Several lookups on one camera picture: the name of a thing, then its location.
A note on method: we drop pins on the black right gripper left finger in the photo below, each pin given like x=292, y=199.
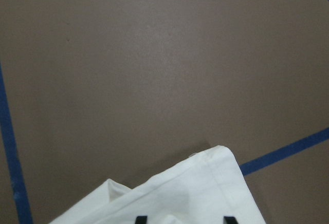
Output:
x=141, y=220

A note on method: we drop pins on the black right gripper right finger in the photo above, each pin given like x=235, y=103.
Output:
x=230, y=220

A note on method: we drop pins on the white long-sleeve printed shirt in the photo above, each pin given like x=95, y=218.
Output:
x=203, y=188

